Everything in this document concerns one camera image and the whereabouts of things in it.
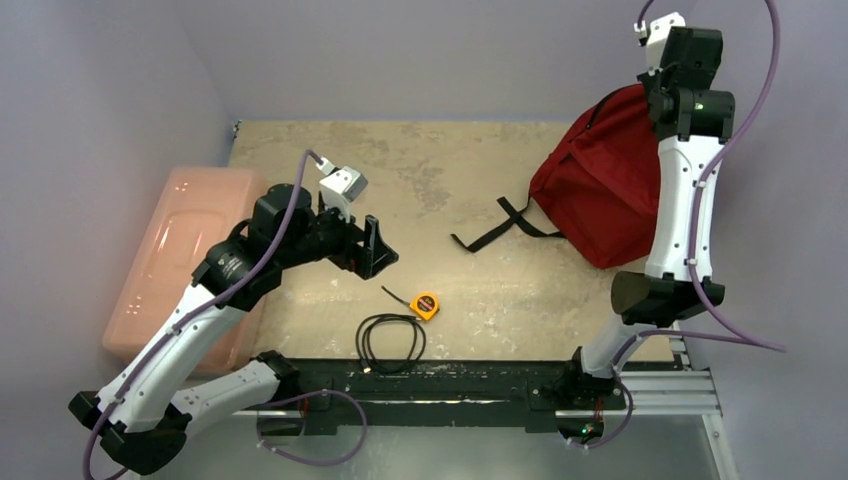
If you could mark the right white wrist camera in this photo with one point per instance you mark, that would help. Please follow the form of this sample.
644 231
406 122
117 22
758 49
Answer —
653 36

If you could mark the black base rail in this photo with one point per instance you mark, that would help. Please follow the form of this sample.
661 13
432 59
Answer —
536 396

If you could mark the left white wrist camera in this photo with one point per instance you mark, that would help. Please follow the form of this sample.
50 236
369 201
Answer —
339 188

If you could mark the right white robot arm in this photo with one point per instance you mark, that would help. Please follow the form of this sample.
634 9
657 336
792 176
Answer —
692 122

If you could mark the yellow tape measure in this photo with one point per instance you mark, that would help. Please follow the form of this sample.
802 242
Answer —
425 306

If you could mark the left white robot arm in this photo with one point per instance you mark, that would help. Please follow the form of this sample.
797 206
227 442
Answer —
143 418

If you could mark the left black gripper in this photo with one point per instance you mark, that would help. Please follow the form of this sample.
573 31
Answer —
363 260

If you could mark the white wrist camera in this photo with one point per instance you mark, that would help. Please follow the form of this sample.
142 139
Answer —
339 188
653 36

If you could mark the red student backpack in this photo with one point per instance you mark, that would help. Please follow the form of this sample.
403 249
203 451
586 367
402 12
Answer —
600 185

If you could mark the pink translucent storage box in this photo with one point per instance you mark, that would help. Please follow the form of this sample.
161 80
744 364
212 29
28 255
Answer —
197 209

